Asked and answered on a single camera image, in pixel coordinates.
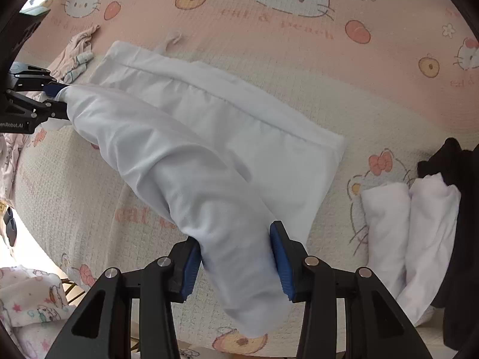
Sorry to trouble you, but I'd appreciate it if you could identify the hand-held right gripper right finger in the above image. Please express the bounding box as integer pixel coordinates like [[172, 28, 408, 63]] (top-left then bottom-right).
[[269, 220, 431, 359]]

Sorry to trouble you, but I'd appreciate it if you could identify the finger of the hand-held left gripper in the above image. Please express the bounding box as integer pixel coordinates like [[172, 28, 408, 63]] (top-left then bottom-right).
[[7, 90, 72, 121], [40, 81, 71, 101]]

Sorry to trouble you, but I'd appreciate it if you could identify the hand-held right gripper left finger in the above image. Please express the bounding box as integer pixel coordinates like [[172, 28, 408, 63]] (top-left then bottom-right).
[[45, 236, 203, 359]]

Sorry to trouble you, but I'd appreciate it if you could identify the white t-shirt with navy trim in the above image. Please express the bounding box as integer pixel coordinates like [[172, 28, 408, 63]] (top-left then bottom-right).
[[62, 32, 346, 339]]

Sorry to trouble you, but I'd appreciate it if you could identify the pink printed pajama garment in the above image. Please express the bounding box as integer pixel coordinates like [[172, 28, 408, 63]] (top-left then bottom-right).
[[0, 24, 102, 210]]

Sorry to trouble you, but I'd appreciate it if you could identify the folded white garment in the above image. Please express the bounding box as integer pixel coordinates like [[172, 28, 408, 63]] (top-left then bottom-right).
[[361, 174, 462, 327]]

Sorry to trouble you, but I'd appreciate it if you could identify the person's fleece pajamas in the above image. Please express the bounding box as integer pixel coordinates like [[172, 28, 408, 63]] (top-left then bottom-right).
[[0, 265, 78, 359]]

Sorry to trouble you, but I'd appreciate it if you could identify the black garment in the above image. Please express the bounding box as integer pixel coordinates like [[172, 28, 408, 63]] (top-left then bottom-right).
[[416, 138, 479, 351]]

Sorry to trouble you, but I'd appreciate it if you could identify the pink cat print sofa blanket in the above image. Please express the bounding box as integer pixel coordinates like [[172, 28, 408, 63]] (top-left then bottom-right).
[[15, 0, 479, 359]]

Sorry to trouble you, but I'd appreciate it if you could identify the gold wire rack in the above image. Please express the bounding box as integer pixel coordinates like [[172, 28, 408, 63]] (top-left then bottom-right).
[[61, 276, 87, 300]]

